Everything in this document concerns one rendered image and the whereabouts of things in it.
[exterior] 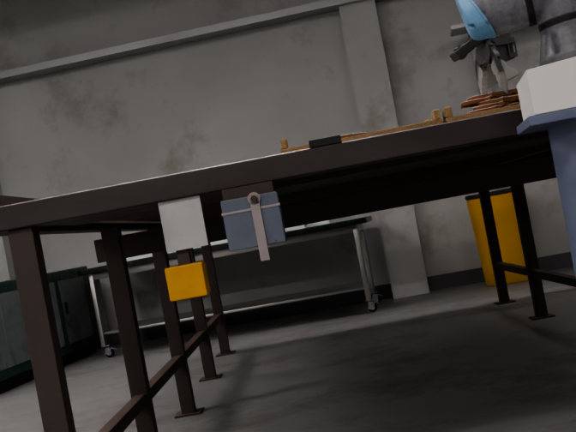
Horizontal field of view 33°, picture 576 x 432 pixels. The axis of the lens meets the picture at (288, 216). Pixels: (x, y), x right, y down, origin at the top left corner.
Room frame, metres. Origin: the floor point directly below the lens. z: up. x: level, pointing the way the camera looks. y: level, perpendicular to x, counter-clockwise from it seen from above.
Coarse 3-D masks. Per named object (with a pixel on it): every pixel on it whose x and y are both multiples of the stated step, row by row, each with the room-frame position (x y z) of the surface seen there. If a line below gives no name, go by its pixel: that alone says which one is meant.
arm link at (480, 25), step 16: (464, 0) 2.03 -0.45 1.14; (480, 0) 2.02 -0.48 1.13; (496, 0) 2.01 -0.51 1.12; (512, 0) 2.00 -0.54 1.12; (464, 16) 2.04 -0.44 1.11; (480, 16) 2.02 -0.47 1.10; (496, 16) 2.02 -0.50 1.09; (512, 16) 2.02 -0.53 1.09; (528, 16) 2.02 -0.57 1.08; (480, 32) 2.04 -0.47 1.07; (496, 32) 2.05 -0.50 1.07
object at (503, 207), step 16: (496, 192) 7.44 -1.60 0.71; (480, 208) 7.52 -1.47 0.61; (496, 208) 7.46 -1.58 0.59; (512, 208) 7.47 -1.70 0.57; (480, 224) 7.55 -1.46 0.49; (496, 224) 7.47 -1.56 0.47; (512, 224) 7.46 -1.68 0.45; (480, 240) 7.59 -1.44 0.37; (512, 240) 7.47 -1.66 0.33; (480, 256) 7.66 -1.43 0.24; (512, 256) 7.47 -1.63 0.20
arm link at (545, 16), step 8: (528, 0) 2.00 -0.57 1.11; (536, 0) 2.00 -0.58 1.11; (544, 0) 1.99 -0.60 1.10; (552, 0) 1.99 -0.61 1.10; (560, 0) 1.98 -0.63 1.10; (568, 0) 1.98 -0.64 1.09; (528, 8) 2.00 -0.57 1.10; (536, 8) 2.00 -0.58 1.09; (544, 8) 2.00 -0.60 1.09; (552, 8) 1.99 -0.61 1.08; (560, 8) 1.99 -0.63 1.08; (568, 8) 1.98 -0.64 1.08; (536, 16) 2.02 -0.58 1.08; (544, 16) 2.01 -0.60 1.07; (552, 16) 2.00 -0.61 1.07; (536, 24) 2.05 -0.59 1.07
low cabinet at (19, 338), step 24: (0, 288) 6.66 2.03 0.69; (72, 288) 7.87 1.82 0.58; (0, 312) 6.58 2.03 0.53; (72, 312) 7.78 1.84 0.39; (0, 336) 6.52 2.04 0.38; (24, 336) 6.87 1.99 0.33; (72, 336) 7.69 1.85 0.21; (96, 336) 8.20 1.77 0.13; (0, 360) 6.46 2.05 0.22; (24, 360) 6.80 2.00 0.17; (72, 360) 7.72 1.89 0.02; (0, 384) 6.50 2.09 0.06
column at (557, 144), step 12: (528, 120) 1.92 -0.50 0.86; (540, 120) 1.92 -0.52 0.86; (552, 120) 1.92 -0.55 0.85; (564, 120) 1.94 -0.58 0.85; (528, 132) 2.14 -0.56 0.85; (552, 132) 2.02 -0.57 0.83; (564, 132) 1.99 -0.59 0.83; (552, 144) 2.03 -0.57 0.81; (564, 144) 1.99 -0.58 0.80; (564, 156) 2.00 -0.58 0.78; (564, 168) 2.00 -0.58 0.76; (564, 180) 2.01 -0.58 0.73; (564, 192) 2.02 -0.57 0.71; (564, 204) 2.03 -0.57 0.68; (564, 216) 2.05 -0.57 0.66
